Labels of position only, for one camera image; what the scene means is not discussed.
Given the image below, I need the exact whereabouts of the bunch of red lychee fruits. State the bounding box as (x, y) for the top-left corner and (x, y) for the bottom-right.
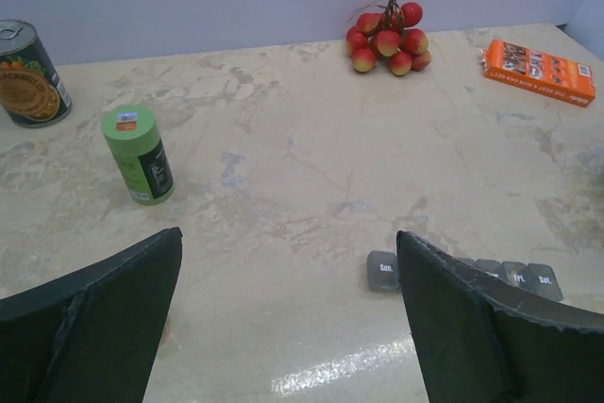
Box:
(344, 0), (432, 77)

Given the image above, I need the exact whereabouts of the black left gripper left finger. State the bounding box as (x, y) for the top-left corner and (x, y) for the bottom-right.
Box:
(1, 227), (182, 402)

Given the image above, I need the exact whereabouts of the orange cardboard box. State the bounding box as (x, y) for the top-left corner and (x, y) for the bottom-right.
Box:
(481, 39), (596, 108)

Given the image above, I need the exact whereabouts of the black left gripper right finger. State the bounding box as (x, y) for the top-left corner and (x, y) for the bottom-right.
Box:
(396, 230), (603, 402)

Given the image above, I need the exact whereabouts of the green cylindrical container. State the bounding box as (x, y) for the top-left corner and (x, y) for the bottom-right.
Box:
(101, 105), (174, 205)

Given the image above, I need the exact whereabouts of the grey weekly pill organizer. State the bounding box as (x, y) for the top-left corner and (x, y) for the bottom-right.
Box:
(366, 250), (563, 302)

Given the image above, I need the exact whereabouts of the tin can with dark label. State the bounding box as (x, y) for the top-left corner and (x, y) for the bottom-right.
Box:
(0, 20), (72, 128)

